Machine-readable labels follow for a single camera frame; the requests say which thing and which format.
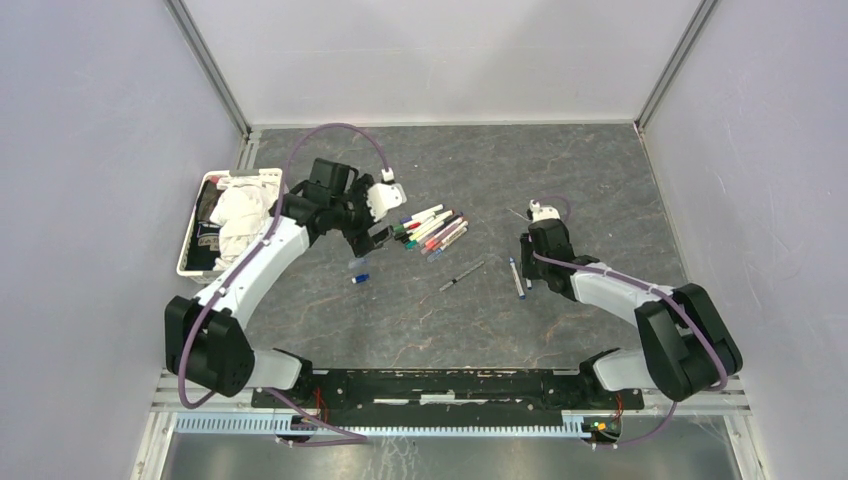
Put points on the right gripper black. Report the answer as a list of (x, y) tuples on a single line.
[(526, 246)]

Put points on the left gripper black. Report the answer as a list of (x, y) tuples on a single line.
[(359, 239)]

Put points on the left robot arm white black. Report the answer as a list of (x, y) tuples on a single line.
[(205, 336)]

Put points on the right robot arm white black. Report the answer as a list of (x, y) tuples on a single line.
[(685, 346)]

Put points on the black gel pen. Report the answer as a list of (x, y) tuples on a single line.
[(456, 279)]

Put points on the black cap white marker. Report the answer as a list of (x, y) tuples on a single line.
[(426, 229)]

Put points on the red cap white marker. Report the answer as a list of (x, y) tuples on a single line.
[(407, 234)]

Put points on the red cap pink marker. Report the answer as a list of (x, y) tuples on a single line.
[(435, 242)]

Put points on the white crumpled cloth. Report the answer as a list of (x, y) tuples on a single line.
[(241, 212)]

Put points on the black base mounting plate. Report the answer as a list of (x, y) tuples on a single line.
[(456, 398)]

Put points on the white plastic basket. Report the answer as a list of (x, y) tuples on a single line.
[(200, 247)]

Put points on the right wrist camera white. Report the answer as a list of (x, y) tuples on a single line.
[(537, 212)]

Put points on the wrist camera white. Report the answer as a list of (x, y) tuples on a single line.
[(384, 196), (537, 212)]

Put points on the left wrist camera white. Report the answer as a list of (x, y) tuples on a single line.
[(384, 196)]

